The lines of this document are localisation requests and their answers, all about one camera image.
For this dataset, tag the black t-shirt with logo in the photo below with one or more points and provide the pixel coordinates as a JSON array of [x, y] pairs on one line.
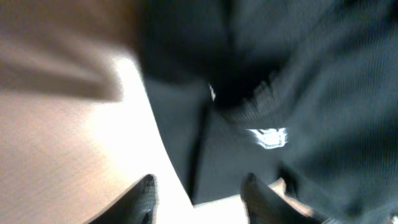
[[303, 91]]

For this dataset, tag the beige folded trousers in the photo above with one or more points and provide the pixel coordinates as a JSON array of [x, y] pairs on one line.
[[28, 68]]

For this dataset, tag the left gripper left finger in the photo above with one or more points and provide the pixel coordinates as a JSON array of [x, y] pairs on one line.
[[137, 206]]

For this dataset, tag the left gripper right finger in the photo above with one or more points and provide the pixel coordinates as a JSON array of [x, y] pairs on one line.
[[264, 206]]

